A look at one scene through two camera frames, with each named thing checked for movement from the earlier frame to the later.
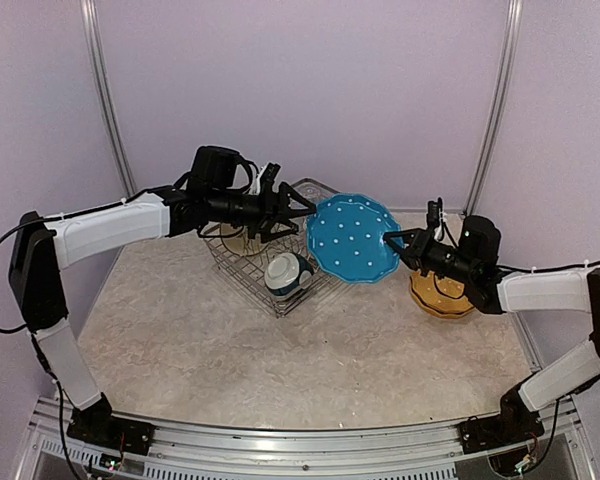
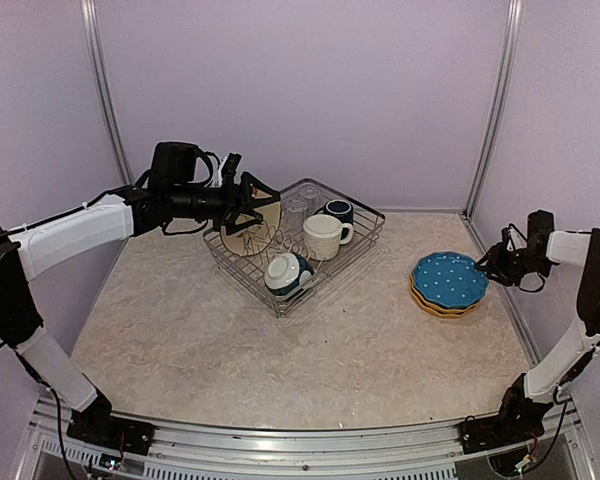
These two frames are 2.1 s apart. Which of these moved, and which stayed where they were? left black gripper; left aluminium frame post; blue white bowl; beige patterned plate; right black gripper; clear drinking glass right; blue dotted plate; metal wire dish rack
Moved: blue dotted plate; right black gripper; left black gripper
Stayed: clear drinking glass right; metal wire dish rack; left aluminium frame post; blue white bowl; beige patterned plate
